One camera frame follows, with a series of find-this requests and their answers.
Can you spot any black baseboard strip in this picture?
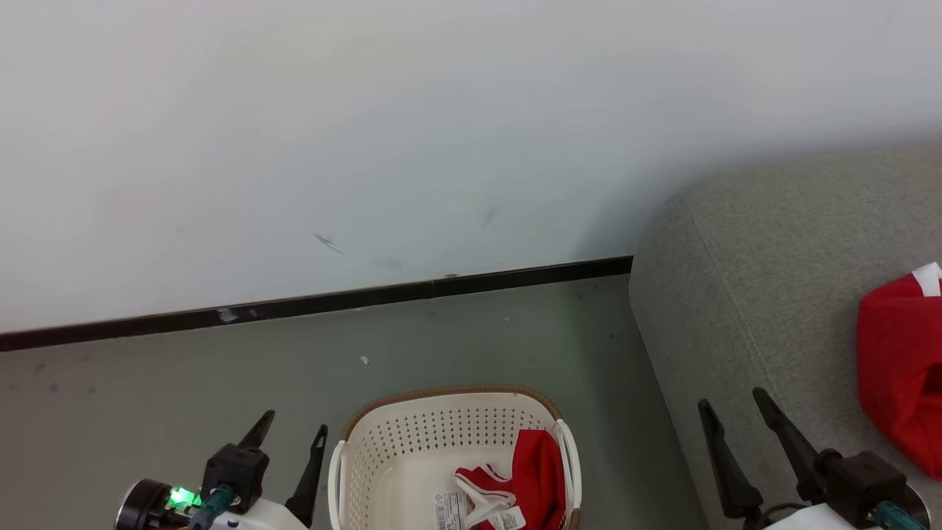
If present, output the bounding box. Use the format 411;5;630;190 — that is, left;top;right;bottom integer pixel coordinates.
0;255;634;352

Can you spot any grey fabric sofa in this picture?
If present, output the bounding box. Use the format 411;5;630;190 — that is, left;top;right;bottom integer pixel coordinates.
629;147;942;530

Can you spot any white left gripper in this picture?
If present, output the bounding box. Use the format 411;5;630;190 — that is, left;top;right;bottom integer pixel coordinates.
188;410;329;530

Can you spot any teal-plug right camera cable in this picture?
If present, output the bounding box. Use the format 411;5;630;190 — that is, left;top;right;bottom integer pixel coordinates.
874;501;929;530

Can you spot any teal-plug camera cable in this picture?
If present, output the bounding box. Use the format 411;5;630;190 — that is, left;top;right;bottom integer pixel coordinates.
189;484;236;530
874;501;929;530

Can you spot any red garment with white trim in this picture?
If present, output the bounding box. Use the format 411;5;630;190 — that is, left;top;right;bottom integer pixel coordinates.
454;429;567;530

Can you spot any cream perforated laundry basket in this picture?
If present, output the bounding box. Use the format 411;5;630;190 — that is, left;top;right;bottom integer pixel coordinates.
327;384;582;530

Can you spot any teal-plug left camera cable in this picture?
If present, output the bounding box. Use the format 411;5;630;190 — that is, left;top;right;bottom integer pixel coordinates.
189;484;236;530

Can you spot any red jacket with white stripe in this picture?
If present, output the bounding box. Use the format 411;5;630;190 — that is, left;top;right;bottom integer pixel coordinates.
857;263;942;481

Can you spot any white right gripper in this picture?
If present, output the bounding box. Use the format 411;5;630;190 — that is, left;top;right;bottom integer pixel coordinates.
698;387;884;530

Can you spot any printed label sticker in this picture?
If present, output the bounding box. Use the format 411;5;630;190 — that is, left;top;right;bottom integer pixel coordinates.
434;492;469;530

